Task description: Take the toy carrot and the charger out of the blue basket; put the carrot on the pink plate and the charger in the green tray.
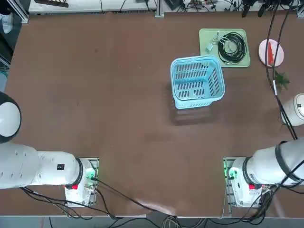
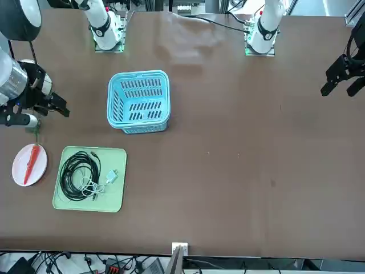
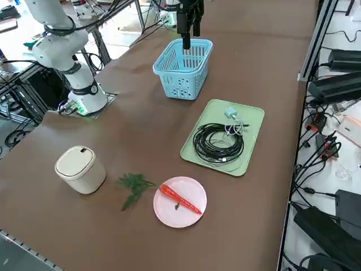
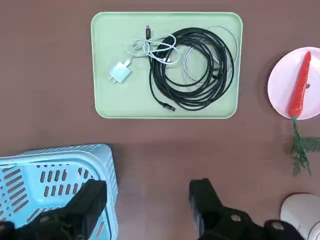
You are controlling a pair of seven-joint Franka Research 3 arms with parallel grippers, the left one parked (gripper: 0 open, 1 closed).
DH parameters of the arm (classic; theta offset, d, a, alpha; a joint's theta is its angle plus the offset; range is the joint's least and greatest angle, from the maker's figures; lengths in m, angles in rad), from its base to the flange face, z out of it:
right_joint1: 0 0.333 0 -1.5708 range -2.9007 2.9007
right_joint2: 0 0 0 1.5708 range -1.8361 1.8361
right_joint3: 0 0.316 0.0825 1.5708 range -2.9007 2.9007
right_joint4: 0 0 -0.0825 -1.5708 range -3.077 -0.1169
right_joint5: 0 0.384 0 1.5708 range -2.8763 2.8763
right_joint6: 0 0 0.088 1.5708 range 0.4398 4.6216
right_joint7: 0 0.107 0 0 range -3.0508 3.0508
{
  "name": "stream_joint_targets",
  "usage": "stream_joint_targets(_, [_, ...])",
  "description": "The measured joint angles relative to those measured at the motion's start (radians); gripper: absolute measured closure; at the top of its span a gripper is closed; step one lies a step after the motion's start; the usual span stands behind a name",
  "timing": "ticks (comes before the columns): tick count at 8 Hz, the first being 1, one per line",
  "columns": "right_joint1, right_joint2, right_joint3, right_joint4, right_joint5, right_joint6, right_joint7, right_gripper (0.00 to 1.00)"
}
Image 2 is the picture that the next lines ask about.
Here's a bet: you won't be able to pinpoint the blue plastic basket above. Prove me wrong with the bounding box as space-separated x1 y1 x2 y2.
107 70 171 135

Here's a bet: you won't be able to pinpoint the orange toy carrot green leaves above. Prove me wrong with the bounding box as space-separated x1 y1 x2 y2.
23 119 43 186

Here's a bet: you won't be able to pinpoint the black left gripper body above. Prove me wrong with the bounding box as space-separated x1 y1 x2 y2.
326 53 362 84

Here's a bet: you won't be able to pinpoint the white charger with cable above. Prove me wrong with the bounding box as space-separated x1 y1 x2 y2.
81 168 119 198

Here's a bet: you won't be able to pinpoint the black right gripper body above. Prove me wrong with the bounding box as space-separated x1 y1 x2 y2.
17 63 54 110

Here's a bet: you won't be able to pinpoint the orange black connector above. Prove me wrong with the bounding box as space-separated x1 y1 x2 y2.
104 256 127 274

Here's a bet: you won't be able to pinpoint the black cable on table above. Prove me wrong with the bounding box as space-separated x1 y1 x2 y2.
171 13 248 32

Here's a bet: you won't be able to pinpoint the pink plate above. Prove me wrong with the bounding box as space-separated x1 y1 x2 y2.
11 143 48 187

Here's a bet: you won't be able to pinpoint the green tray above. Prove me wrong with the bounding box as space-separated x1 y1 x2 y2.
52 146 128 213

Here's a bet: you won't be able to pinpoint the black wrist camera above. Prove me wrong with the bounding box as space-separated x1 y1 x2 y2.
0 104 40 128

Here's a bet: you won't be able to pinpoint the coiled black cable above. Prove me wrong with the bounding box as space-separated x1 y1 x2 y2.
55 150 103 204

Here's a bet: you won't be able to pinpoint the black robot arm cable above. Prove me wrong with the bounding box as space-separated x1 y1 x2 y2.
27 39 40 66

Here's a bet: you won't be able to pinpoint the aluminium frame rail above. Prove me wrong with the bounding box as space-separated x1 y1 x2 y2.
344 5 365 27

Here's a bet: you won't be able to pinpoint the aluminium camera post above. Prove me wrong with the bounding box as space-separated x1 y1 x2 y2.
170 241 189 274

